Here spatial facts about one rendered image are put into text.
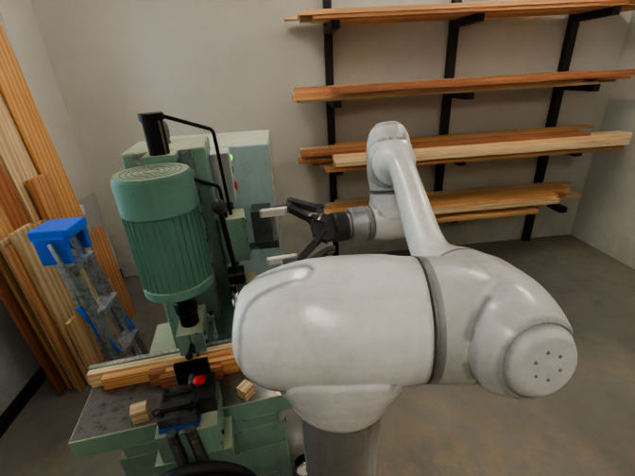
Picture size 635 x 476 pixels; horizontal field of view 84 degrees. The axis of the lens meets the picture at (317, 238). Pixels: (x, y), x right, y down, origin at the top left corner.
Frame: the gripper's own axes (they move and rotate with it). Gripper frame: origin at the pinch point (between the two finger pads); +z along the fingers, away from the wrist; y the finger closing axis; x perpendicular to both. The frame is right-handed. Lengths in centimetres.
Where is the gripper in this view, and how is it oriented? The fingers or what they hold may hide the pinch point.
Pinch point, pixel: (267, 236)
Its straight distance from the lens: 86.5
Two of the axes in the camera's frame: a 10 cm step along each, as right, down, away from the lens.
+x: 0.9, -5.0, -8.6
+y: -2.1, -8.5, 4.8
